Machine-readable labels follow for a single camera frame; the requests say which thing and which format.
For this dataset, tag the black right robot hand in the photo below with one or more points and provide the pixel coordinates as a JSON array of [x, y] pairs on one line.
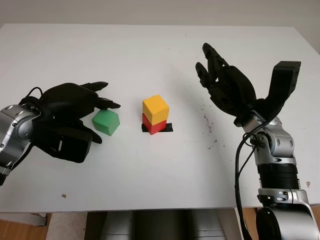
[[232, 90]]

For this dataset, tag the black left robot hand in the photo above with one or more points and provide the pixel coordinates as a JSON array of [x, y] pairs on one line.
[[67, 100]]

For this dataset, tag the green wooden cube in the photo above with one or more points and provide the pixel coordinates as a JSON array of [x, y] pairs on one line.
[[106, 122]]

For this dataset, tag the yellow wooden cube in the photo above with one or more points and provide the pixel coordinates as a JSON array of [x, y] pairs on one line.
[[155, 107]]

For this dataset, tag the red wooden cube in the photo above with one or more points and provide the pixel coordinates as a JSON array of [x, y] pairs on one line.
[[156, 128]]

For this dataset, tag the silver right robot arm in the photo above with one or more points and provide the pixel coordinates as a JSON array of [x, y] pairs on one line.
[[277, 155]]

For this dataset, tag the black tape strip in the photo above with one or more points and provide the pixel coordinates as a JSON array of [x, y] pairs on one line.
[[170, 128]]

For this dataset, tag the white table leg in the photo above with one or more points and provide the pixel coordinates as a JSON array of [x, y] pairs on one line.
[[242, 225]]

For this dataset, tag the grey robot torso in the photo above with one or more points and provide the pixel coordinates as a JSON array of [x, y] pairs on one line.
[[160, 225]]

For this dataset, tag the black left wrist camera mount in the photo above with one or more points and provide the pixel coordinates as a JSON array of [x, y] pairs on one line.
[[65, 142]]

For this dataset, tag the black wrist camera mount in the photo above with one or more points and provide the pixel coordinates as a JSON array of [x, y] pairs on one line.
[[65, 142], [282, 85]]

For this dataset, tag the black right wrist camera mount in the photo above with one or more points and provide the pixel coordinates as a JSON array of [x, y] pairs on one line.
[[282, 85]]

